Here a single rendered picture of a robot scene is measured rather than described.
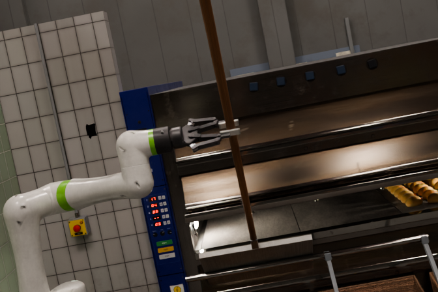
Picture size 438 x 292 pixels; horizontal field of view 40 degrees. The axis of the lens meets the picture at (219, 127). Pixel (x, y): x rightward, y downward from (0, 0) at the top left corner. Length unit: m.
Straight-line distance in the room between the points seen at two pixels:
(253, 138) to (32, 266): 1.50
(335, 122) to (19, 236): 1.81
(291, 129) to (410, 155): 0.67
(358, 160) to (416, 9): 4.18
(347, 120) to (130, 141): 1.59
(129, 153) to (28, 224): 0.46
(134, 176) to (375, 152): 1.71
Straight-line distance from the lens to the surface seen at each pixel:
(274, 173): 3.37
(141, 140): 2.07
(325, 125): 3.35
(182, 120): 3.34
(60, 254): 3.62
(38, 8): 7.48
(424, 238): 3.17
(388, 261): 3.55
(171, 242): 3.44
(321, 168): 3.38
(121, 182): 2.11
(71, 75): 3.44
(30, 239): 2.30
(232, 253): 2.96
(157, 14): 7.17
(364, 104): 3.40
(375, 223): 3.50
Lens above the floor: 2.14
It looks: 5 degrees down
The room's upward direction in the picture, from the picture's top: 11 degrees counter-clockwise
